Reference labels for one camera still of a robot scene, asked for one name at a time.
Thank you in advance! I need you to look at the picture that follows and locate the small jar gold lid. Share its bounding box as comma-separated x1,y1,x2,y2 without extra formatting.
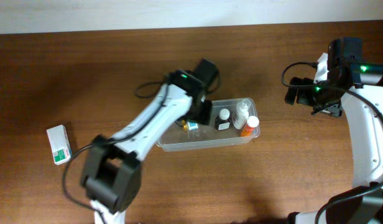
183,121,198,131

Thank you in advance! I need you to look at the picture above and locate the dark brown medicine bottle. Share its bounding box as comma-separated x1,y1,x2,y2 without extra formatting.
215,109,231,131

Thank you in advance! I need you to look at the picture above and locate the white squeeze bottle clear cap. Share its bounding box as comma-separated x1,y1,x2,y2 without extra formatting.
232,99,252,129

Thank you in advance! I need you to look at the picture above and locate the orange tube white cap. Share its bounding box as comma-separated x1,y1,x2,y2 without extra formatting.
240,116,259,137

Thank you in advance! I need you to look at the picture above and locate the white green medicine box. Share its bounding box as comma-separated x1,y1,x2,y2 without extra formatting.
47,124,72,166

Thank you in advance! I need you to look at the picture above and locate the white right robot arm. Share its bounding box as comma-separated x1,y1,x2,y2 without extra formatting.
282,62,383,223

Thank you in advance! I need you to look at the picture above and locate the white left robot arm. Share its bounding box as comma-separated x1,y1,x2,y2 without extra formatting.
80,68,220,223

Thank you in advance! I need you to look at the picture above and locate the clear plastic container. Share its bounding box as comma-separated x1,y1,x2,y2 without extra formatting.
156,98,261,152

